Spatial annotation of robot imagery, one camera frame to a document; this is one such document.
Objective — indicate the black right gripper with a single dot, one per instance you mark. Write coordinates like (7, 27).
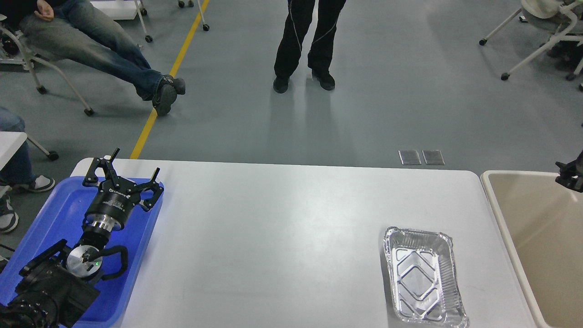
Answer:
(574, 172)

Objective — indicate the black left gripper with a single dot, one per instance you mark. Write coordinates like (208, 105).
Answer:
(116, 197)

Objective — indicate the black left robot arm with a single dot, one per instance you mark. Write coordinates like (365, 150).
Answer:
(79, 260)

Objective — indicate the left floor socket plate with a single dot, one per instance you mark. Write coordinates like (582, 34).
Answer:
(409, 157)

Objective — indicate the white side table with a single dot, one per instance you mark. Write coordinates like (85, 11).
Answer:
(10, 142)

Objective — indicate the floor socket plate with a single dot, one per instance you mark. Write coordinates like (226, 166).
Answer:
(433, 157)
(409, 157)

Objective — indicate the aluminium foil tray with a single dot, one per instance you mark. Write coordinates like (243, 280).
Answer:
(423, 278)

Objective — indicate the seated person in jeans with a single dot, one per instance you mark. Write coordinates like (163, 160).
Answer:
(78, 31)

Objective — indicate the blue plastic tray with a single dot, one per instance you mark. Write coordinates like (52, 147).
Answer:
(61, 218)

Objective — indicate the white chair right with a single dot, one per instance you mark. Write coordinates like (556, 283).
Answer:
(561, 23)

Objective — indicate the person at left edge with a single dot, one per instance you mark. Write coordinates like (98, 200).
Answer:
(18, 172)

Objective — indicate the right floor socket plate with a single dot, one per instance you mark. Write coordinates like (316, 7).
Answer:
(433, 157)

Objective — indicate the beige plastic bin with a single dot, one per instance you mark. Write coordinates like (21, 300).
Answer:
(541, 225)

